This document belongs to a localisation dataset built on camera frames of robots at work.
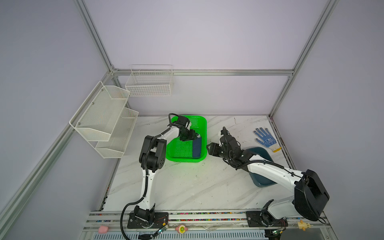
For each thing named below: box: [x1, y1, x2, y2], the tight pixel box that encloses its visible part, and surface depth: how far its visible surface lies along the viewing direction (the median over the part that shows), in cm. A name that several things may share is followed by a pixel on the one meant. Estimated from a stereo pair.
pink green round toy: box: [175, 225, 188, 234], surface depth 69 cm
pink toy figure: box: [98, 225, 109, 234], surface depth 72 cm
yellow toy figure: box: [297, 220, 313, 231], surface depth 69 cm
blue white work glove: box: [253, 127, 282, 153], surface depth 106 cm
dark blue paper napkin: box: [192, 137, 202, 158], surface depth 100 cm
